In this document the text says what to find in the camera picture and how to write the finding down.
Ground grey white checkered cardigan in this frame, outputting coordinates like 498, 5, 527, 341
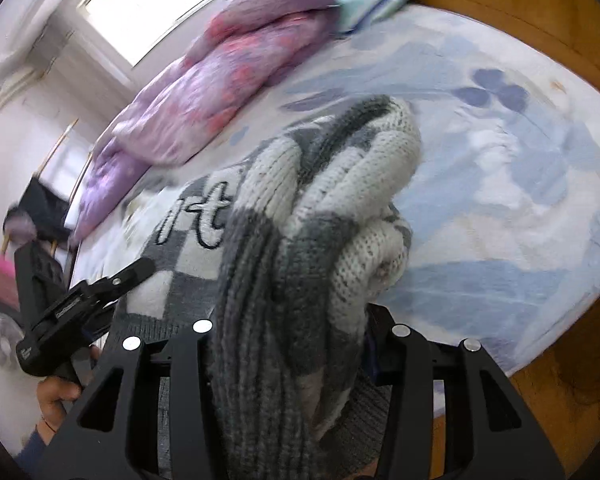
109, 96, 422, 479

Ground person's left hand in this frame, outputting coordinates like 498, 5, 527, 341
35, 376, 82, 445

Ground white standing fan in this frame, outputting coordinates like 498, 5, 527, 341
0, 312, 23, 370

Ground pink towel on rack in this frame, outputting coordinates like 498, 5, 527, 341
0, 254, 20, 312

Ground dark jacket on rack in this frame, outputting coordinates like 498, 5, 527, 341
3, 177, 71, 244

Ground floral white blue bedsheet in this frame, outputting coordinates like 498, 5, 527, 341
73, 4, 600, 374

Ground purple floral quilt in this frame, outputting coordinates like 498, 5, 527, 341
70, 0, 338, 246

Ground wooden rail clothes rack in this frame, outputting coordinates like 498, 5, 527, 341
0, 118, 92, 257

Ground window with white frame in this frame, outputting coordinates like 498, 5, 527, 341
79, 0, 213, 66

